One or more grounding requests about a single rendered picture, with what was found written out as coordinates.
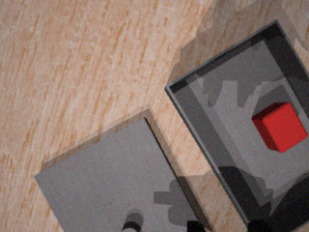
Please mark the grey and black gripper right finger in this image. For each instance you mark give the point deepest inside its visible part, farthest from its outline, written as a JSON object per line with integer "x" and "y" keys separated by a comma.
{"x": 258, "y": 225}

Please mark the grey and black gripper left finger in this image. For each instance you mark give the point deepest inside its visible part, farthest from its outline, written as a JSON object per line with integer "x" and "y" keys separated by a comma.
{"x": 194, "y": 226}

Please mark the grey open box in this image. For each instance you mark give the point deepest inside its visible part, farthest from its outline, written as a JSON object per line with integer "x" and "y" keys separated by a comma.
{"x": 220, "y": 97}

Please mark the red block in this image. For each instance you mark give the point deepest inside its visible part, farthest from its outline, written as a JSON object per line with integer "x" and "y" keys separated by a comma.
{"x": 279, "y": 126}

